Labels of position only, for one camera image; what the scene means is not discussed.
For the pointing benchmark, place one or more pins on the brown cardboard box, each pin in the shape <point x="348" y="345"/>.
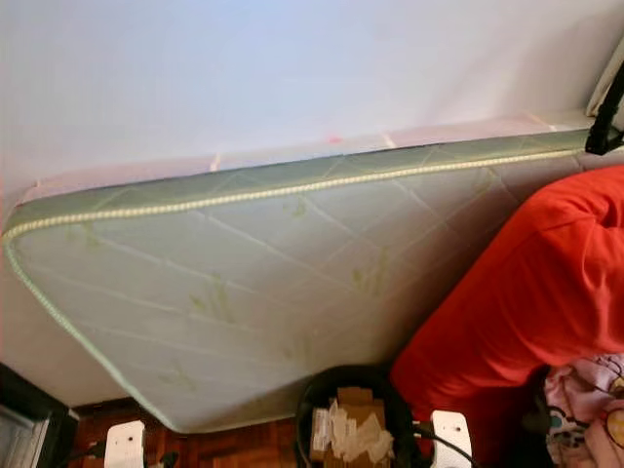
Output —
<point x="356" y="397"/>

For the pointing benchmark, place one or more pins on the black round waste bin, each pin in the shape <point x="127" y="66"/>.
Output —
<point x="405" y="414"/>

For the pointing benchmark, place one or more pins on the large red covered mattress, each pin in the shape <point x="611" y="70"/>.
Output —
<point x="526" y="292"/>

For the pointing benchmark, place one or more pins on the black framed cabinet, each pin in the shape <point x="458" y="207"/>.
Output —
<point x="34" y="414"/>

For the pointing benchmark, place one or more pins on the green white quilted mattress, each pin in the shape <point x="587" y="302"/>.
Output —
<point x="253" y="273"/>

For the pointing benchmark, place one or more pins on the crumpled white paper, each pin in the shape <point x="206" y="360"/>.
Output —
<point x="361" y="437"/>

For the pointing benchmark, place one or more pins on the pink cartoon print blanket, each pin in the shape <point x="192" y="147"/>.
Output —
<point x="585" y="409"/>

